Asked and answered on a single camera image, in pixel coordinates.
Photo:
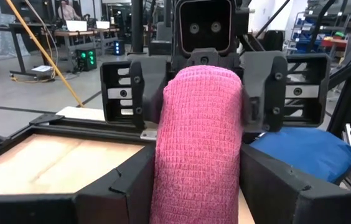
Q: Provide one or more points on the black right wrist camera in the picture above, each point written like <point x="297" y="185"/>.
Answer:
<point x="205" y="12"/>

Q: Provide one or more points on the black box with blue lights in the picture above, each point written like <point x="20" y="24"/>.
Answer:
<point x="119" y="47"/>

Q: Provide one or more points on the wooden desk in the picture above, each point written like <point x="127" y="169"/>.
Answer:
<point x="91" y="31"/>

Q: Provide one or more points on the white flat box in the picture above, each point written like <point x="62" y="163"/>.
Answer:
<point x="41" y="68"/>

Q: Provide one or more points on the black table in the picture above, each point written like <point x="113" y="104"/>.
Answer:
<point x="23" y="26"/>

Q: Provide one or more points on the black box with green lights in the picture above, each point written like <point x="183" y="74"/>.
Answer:
<point x="86" y="60"/>

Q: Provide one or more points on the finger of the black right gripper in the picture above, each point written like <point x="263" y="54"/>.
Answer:
<point x="265" y="90"/>
<point x="147" y="93"/>

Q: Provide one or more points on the pink red bandage roll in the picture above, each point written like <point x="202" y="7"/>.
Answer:
<point x="200" y="140"/>

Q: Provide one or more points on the white laptop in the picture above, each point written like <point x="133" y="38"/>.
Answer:
<point x="103" y="25"/>
<point x="76" y="25"/>

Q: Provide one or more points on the shelf with blue bins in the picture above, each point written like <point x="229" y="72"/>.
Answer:
<point x="303" y="37"/>

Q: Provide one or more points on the blue first aid pouch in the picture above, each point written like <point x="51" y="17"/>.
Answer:
<point x="306" y="152"/>

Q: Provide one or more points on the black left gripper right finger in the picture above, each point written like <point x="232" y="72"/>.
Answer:
<point x="287" y="205"/>

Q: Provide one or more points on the person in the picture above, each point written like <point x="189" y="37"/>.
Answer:
<point x="69" y="12"/>

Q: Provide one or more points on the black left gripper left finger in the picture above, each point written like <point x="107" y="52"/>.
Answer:
<point x="116" y="205"/>

